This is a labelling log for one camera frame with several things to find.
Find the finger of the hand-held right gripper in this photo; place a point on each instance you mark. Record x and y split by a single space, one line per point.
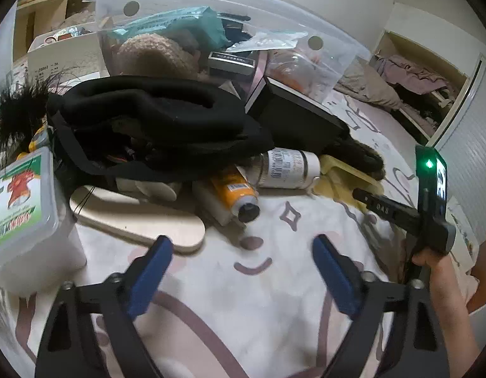
385 206

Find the black knit cloth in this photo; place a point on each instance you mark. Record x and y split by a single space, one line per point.
156 118

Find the beige plush item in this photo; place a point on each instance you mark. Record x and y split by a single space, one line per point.
156 57

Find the clear plastic storage container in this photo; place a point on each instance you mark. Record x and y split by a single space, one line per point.
337 59

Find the person's right forearm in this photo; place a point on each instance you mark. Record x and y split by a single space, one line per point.
451 315

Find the wooden shelf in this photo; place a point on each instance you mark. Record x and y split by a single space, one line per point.
42 12

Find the orange tube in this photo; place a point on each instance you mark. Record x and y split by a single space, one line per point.
235 193

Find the white bottle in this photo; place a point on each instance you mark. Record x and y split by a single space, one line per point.
290 167

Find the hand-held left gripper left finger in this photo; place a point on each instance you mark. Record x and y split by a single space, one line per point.
148 279

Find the orange pink toy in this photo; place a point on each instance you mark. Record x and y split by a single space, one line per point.
290 69

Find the wooden flat board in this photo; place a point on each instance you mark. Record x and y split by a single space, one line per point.
148 224

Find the person's right hand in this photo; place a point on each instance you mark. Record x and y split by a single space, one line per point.
430 259

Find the white cardboard box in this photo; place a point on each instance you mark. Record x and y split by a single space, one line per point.
61 55

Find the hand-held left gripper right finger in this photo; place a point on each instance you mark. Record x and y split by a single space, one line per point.
337 279

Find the black feather accessory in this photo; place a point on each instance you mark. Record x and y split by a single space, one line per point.
18 106

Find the small black silver box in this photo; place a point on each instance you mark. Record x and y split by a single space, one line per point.
231 63

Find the large black box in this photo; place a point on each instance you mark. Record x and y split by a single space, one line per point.
298 118

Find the dark fur item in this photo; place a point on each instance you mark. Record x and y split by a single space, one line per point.
363 155

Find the white plastic box green label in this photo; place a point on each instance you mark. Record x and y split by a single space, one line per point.
26 224

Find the yellow plastic dish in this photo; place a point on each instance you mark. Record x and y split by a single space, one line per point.
345 177

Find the teal wipes packet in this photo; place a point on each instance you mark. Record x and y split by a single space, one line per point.
203 25

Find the pile of clothes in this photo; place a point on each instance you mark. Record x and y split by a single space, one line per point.
412 73

